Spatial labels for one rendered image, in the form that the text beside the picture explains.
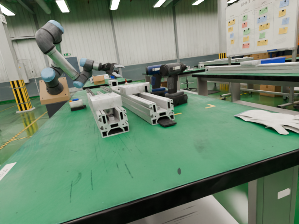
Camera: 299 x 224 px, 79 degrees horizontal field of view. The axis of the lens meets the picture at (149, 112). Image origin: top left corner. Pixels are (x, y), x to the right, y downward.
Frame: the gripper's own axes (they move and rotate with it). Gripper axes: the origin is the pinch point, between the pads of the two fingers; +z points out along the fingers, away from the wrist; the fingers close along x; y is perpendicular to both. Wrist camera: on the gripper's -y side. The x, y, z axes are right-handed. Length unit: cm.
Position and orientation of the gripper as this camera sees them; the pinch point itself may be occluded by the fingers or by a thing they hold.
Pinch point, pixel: (123, 71)
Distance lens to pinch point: 158.1
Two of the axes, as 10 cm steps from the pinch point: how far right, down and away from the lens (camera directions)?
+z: 9.6, 2.2, 1.7
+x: -2.0, 9.7, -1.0
